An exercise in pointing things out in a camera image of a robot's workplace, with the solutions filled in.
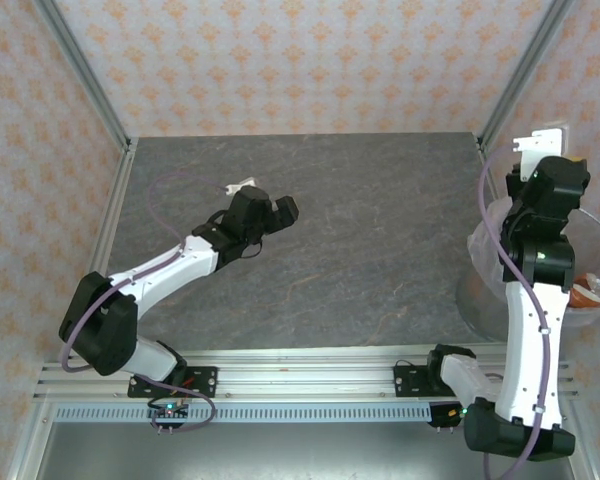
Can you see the small circuit board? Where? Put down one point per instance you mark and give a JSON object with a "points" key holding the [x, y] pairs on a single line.
{"points": [[170, 412], [447, 415]]}

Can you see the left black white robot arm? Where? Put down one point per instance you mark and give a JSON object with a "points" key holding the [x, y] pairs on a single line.
{"points": [[105, 330]]}

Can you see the aluminium table side rail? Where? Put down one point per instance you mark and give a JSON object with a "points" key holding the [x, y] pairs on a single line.
{"points": [[124, 170], [483, 150]]}

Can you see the grey metal base panel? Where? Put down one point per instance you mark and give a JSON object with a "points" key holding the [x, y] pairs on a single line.
{"points": [[305, 452]]}

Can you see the aluminium frame post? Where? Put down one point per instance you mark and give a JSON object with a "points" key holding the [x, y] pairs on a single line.
{"points": [[87, 75], [521, 75]]}

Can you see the brown label plastic bottle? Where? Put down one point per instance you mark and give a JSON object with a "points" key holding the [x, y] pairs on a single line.
{"points": [[587, 295]]}

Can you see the round metal bin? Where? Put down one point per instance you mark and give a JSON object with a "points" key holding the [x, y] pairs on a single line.
{"points": [[480, 315]]}

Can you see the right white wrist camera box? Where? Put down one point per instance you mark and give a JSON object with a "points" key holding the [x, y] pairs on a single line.
{"points": [[542, 145]]}

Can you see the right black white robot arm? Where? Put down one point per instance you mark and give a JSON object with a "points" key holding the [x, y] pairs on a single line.
{"points": [[530, 350]]}

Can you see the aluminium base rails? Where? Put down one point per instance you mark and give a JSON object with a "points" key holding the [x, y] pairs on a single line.
{"points": [[305, 375]]}

